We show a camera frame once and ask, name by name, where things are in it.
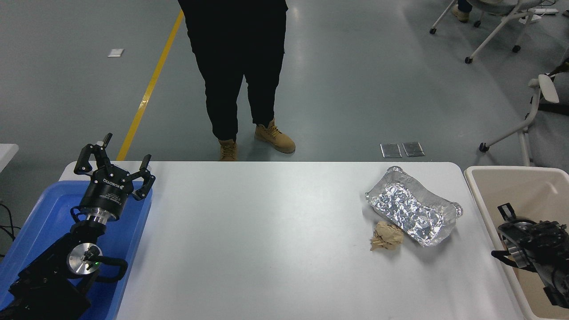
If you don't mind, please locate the large pale bin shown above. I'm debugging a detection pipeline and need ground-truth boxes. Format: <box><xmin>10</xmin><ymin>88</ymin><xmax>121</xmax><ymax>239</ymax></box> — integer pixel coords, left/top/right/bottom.
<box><xmin>464</xmin><ymin>166</ymin><xmax>569</xmax><ymax>320</ymax></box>

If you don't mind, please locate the white wheeled chair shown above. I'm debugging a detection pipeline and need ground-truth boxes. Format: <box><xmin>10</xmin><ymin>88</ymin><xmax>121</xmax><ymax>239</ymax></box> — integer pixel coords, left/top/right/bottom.
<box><xmin>479</xmin><ymin>60</ymin><xmax>569</xmax><ymax>167</ymax></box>
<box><xmin>429</xmin><ymin>0</ymin><xmax>559</xmax><ymax>64</ymax></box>

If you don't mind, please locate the person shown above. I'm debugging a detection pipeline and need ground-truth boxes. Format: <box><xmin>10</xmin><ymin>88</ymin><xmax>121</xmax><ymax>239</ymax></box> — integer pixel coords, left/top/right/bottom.
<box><xmin>177</xmin><ymin>0</ymin><xmax>296</xmax><ymax>161</ymax></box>
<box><xmin>451</xmin><ymin>0</ymin><xmax>473</xmax><ymax>23</ymax></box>

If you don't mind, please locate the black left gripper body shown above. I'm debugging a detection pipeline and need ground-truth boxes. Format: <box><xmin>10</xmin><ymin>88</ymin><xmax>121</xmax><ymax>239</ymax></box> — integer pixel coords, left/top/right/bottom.
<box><xmin>80</xmin><ymin>165</ymin><xmax>134</xmax><ymax>220</ymax></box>

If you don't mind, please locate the rectangular foil tray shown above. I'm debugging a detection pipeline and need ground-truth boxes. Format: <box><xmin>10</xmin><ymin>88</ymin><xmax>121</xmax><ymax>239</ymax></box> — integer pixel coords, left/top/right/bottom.
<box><xmin>365</xmin><ymin>166</ymin><xmax>464</xmax><ymax>247</ymax></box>

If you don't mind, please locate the crumpled tan paper ball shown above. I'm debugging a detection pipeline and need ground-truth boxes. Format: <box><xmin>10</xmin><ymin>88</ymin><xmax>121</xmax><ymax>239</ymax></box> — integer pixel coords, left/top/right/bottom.
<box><xmin>370</xmin><ymin>221</ymin><xmax>404</xmax><ymax>252</ymax></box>

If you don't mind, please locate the black cable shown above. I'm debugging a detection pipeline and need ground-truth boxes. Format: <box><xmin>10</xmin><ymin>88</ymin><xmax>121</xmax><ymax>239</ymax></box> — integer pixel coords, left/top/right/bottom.
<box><xmin>0</xmin><ymin>202</ymin><xmax>21</xmax><ymax>258</ymax></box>

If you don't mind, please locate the blue plastic tray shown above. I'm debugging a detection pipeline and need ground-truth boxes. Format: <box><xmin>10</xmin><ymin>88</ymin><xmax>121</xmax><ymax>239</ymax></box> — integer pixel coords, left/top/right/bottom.
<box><xmin>0</xmin><ymin>180</ymin><xmax>153</xmax><ymax>320</ymax></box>

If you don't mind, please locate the white side table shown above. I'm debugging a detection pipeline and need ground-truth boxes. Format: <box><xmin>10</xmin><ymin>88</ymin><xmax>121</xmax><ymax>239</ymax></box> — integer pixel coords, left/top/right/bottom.
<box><xmin>0</xmin><ymin>144</ymin><xmax>20</xmax><ymax>173</ymax></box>

